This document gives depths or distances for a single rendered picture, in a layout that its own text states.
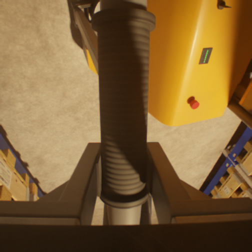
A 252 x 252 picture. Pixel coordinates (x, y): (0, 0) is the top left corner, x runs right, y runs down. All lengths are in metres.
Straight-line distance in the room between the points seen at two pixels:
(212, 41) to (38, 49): 1.17
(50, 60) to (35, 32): 0.22
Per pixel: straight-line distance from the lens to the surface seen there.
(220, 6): 0.70
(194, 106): 0.82
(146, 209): 0.19
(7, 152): 1.71
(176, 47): 0.72
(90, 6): 1.08
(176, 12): 0.70
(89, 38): 0.63
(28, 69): 1.59
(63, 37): 1.48
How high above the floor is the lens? 1.42
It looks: 43 degrees down
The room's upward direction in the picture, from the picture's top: 156 degrees clockwise
